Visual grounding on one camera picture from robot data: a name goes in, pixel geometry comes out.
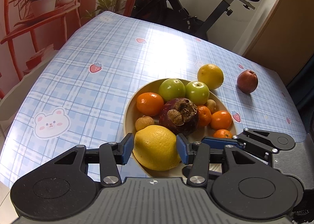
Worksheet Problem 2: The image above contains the brown wooden wardrobe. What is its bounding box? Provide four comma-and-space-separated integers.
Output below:
244, 0, 313, 84

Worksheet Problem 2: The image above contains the dark purple mangosteen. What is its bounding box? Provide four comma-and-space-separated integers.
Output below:
159, 97, 199, 136

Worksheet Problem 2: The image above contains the black exercise bike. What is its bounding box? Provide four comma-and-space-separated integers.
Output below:
130, 0, 262, 41

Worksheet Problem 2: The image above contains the green apple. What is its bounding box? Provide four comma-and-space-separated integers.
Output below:
185, 81, 210, 106
158, 78, 186, 102

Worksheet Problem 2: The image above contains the red apple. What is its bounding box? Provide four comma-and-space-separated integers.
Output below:
237, 70, 258, 94

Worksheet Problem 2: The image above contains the small orange mandarin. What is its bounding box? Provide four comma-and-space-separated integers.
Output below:
197, 106, 212, 128
136, 92, 164, 116
210, 111, 232, 130
213, 129, 233, 138

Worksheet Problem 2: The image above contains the yellow lemon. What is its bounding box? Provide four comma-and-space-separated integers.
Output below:
197, 64, 224, 90
133, 125, 181, 171

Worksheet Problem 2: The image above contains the blue plaid tablecloth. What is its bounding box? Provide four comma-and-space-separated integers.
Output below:
1, 12, 306, 187

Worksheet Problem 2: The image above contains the beige round plate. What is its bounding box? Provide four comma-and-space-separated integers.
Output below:
123, 78, 238, 181

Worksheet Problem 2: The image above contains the printed room backdrop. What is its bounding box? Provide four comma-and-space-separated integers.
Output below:
1, 0, 135, 97

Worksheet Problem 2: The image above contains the brown longan fruit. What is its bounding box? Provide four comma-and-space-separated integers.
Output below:
205, 99, 217, 114
135, 116, 155, 131

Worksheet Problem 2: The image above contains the dark blue curtain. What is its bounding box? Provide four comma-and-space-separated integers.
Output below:
286, 55, 314, 132

